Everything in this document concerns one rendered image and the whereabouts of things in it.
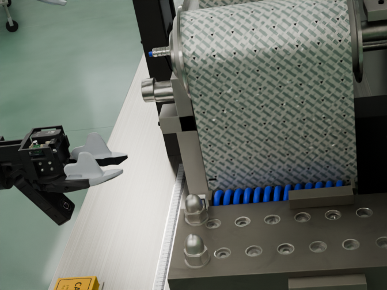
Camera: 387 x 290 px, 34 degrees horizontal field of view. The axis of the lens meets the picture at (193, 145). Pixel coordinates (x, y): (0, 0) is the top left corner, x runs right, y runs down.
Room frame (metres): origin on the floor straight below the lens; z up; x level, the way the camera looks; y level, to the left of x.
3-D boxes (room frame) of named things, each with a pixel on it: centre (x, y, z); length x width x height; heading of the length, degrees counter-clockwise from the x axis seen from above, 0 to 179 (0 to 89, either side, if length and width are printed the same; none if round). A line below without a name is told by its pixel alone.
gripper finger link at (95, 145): (0.91, 0.15, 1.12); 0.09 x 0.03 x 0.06; 88
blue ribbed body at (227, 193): (0.81, -0.12, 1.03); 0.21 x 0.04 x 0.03; 79
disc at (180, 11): (0.91, -0.02, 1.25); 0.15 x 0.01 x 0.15; 169
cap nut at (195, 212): (0.79, 0.02, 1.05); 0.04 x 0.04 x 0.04
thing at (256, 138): (0.83, -0.13, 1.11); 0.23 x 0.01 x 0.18; 79
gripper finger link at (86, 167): (0.86, 0.17, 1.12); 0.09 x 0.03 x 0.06; 70
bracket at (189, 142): (0.96, 0.02, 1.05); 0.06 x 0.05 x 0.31; 79
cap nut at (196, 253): (0.69, 0.03, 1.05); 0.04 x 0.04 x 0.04
